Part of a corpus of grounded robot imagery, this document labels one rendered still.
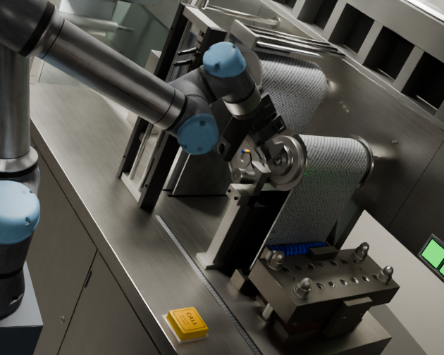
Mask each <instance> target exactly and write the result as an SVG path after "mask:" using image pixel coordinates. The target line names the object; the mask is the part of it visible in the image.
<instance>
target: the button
mask: <svg viewBox="0 0 444 355"><path fill-rule="evenodd" d="M166 319H167V321H168V322H169V323H170V325H171V327H172V328H173V330H174V331H175V333H176V335H177V336H178V338H179V339H180V341H182V340H188V339H192V338H196V337H202V336H205V335H206V333H207V331H208V327H207V326H206V324H205V322H204V321H203V320H202V318H201V317H200V315H199V314H198V312H197V311H196V309H195V308H194V307H190V308H185V309H177V310H172V311H169V312H168V315H167V316H166Z"/></svg>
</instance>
